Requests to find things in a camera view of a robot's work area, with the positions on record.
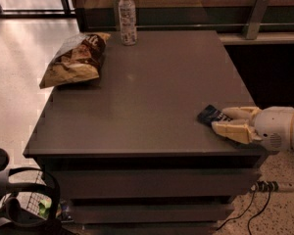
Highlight grey metal shelf bracket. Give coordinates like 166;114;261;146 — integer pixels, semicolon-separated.
242;0;270;40

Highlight upper grey drawer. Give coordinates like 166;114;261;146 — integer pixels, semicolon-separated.
52;169;261;199

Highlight white power strip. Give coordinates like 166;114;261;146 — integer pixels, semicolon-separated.
251;181;294;193

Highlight grey drawer cabinet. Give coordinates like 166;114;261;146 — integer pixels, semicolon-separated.
24;31;268;235

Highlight grey drawer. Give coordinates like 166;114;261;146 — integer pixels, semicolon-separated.
52;169;261;199
71;204;234;224

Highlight lower grey drawer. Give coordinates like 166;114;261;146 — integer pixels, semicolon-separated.
71;204;234;224

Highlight brown chip bag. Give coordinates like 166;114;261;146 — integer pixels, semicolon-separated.
39;32;111;89

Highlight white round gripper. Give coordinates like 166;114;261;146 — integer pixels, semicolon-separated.
212;107;294;151

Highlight wire mesh basket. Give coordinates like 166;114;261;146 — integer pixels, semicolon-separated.
26;170;61;220

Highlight dark blue rxbar wrapper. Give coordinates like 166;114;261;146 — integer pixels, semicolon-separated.
197;105;231;126

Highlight clear plastic water bottle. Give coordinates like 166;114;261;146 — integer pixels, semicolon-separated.
119;0;137;46

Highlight black power cable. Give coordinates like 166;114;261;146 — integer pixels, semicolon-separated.
215;189;272;235

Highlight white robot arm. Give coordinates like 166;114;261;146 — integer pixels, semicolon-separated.
212;107;294;151

